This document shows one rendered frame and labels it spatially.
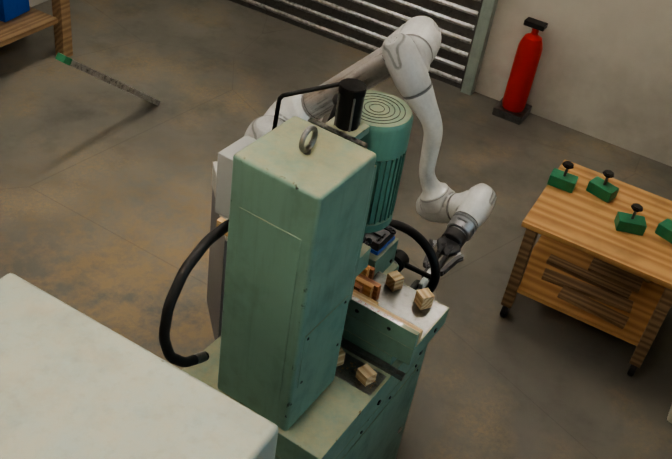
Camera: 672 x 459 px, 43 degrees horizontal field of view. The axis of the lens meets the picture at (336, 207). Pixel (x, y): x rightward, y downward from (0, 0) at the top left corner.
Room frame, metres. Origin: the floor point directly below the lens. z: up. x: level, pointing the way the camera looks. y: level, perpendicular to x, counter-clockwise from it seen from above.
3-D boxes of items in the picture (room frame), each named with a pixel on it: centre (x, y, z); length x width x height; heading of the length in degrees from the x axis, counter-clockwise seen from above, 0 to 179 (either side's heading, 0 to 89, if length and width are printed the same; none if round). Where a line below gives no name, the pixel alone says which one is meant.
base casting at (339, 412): (1.62, 0.00, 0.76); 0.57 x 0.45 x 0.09; 152
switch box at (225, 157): (1.51, 0.22, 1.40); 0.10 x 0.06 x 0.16; 152
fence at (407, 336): (1.71, 0.00, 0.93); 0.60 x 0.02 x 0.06; 62
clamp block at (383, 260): (1.92, -0.10, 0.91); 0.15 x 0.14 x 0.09; 62
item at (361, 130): (1.60, 0.01, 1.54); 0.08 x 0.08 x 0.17; 62
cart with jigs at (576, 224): (2.86, -1.15, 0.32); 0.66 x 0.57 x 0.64; 66
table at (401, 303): (1.84, -0.06, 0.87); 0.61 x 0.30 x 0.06; 62
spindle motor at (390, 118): (1.72, -0.06, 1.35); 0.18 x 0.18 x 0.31
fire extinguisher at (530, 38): (4.54, -0.95, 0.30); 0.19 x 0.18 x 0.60; 155
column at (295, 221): (1.47, 0.08, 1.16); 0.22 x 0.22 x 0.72; 62
